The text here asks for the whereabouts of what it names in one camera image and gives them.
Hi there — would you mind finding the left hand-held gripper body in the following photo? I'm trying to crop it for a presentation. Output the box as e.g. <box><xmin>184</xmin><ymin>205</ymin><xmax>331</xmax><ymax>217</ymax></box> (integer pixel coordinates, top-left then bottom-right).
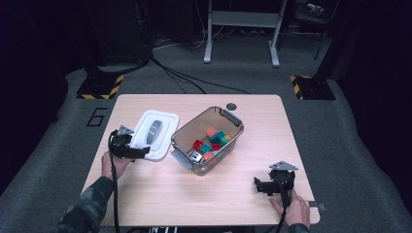
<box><xmin>108</xmin><ymin>124</ymin><xmax>135</xmax><ymax>159</ymax></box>

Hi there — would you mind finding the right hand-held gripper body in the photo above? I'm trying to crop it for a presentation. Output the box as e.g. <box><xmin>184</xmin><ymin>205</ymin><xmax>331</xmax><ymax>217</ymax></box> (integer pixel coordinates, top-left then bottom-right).
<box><xmin>266</xmin><ymin>160</ymin><xmax>299</xmax><ymax>197</ymax></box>

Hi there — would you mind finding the white lid with grey handle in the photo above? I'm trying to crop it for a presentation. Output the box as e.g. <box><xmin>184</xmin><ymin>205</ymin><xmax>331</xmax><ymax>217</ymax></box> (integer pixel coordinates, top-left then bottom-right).
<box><xmin>129</xmin><ymin>109</ymin><xmax>180</xmax><ymax>162</ymax></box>

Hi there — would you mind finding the brown translucent storage box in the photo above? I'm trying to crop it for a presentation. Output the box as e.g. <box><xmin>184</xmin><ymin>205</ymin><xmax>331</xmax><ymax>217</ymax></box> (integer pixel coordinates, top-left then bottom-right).
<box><xmin>170</xmin><ymin>106</ymin><xmax>245</xmax><ymax>177</ymax></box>

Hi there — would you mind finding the small white toy car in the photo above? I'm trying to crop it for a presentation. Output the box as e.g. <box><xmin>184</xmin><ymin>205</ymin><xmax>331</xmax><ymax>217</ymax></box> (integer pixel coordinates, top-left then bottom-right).
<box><xmin>188</xmin><ymin>150</ymin><xmax>204</xmax><ymax>164</ymax></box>

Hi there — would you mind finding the pile of coloured toy blocks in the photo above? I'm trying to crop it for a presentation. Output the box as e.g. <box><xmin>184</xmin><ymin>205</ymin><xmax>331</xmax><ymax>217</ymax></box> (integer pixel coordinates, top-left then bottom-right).
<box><xmin>192</xmin><ymin>127</ymin><xmax>233</xmax><ymax>161</ymax></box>

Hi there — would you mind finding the person's left hand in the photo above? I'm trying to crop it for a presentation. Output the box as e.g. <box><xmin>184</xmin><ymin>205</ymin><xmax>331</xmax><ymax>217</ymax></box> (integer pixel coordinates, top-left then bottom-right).
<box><xmin>100</xmin><ymin>150</ymin><xmax>135</xmax><ymax>181</ymax></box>

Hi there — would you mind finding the person's right hand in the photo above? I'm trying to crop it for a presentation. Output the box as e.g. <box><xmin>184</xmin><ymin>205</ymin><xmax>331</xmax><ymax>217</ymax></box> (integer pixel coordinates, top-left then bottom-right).
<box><xmin>268</xmin><ymin>188</ymin><xmax>311</xmax><ymax>227</ymax></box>

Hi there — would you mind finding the black base with hazard stripes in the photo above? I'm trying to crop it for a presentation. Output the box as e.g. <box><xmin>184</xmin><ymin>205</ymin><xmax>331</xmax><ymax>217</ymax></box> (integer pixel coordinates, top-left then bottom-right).
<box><xmin>76</xmin><ymin>75</ymin><xmax>125</xmax><ymax>100</ymax></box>
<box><xmin>290</xmin><ymin>75</ymin><xmax>337</xmax><ymax>101</ymax></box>

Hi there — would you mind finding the black label with white print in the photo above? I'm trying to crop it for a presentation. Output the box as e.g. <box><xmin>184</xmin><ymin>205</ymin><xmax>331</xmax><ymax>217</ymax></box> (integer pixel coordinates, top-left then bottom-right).
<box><xmin>149</xmin><ymin>226</ymin><xmax>179</xmax><ymax>233</ymax></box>

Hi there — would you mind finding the black cabinet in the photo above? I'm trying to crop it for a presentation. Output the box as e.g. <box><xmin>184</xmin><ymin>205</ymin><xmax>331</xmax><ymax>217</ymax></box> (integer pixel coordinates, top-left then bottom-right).
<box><xmin>81</xmin><ymin>0</ymin><xmax>152</xmax><ymax>64</ymax></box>

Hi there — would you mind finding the small grey device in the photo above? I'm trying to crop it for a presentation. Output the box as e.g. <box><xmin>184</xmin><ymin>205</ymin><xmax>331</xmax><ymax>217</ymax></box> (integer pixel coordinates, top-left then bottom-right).
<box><xmin>305</xmin><ymin>2</ymin><xmax>325</xmax><ymax>16</ymax></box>

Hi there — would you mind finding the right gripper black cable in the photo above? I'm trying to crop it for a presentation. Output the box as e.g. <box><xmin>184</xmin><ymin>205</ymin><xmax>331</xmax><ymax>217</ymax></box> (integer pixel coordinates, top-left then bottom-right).
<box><xmin>273</xmin><ymin>179</ymin><xmax>292</xmax><ymax>233</ymax></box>

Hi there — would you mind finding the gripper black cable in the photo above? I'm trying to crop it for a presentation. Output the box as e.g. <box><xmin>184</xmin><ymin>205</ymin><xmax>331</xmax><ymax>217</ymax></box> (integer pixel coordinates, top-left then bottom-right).
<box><xmin>107</xmin><ymin>130</ymin><xmax>120</xmax><ymax>233</ymax></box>
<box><xmin>273</xmin><ymin>179</ymin><xmax>292</xmax><ymax>233</ymax></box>

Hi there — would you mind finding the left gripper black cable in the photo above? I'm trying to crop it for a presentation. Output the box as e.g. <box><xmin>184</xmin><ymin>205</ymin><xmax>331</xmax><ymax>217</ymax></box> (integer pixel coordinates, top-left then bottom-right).
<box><xmin>107</xmin><ymin>130</ymin><xmax>120</xmax><ymax>233</ymax></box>

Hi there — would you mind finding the black floor cable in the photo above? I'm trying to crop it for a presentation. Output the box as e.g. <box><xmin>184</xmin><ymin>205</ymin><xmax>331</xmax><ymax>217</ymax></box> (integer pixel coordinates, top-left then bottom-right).
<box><xmin>149</xmin><ymin>55</ymin><xmax>251</xmax><ymax>95</ymax></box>
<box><xmin>161</xmin><ymin>66</ymin><xmax>207</xmax><ymax>95</ymax></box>

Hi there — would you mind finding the white floor cable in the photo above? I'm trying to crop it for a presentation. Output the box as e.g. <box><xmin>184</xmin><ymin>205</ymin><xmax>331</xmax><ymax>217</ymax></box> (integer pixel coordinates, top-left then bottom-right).
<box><xmin>152</xmin><ymin>30</ymin><xmax>208</xmax><ymax>51</ymax></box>

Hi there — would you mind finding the white metal table frame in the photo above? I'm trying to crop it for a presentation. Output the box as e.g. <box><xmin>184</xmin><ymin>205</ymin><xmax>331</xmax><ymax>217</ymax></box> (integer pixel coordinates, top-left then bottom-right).
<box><xmin>203</xmin><ymin>0</ymin><xmax>289</xmax><ymax>68</ymax></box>

